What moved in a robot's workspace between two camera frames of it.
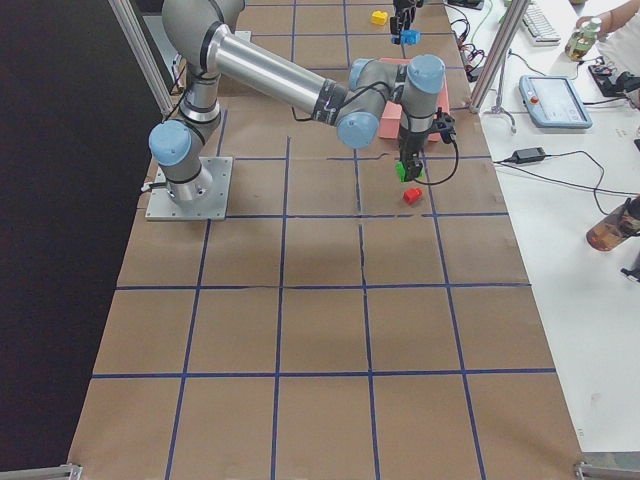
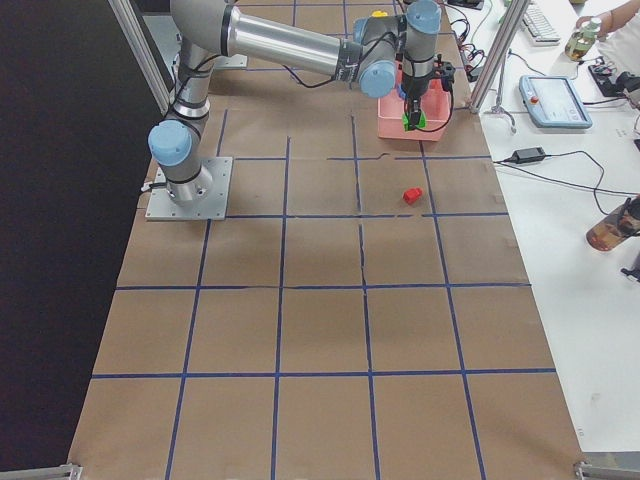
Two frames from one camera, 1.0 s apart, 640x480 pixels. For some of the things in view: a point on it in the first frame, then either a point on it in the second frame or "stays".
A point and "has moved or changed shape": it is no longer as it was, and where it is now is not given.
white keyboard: (539, 27) stays
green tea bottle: (582, 39) stays
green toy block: (400, 169) has moved or changed shape
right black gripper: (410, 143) → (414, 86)
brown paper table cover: (339, 324) stays
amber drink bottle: (617, 228) stays
